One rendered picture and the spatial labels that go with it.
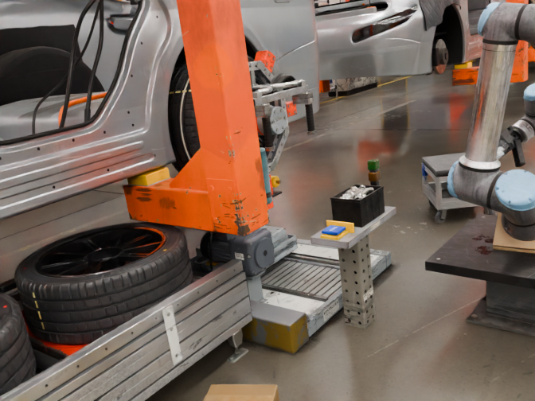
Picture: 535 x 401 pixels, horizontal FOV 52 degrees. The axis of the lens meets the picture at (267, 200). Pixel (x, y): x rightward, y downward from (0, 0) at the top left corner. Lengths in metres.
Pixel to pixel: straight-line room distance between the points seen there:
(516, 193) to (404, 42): 3.01
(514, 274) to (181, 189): 1.29
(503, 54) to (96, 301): 1.63
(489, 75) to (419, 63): 2.98
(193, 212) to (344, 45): 3.08
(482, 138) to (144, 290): 1.34
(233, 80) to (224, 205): 0.46
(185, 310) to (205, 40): 0.95
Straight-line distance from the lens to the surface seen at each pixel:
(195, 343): 2.07
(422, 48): 5.06
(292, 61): 3.18
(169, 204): 2.29
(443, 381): 2.09
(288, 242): 2.96
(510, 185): 2.15
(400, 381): 2.09
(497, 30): 2.08
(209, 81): 1.97
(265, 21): 3.02
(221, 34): 1.95
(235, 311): 2.20
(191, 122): 2.46
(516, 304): 2.40
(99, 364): 1.81
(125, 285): 1.98
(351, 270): 2.29
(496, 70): 2.10
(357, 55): 4.95
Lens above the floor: 1.21
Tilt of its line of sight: 16 degrees down
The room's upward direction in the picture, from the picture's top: 8 degrees counter-clockwise
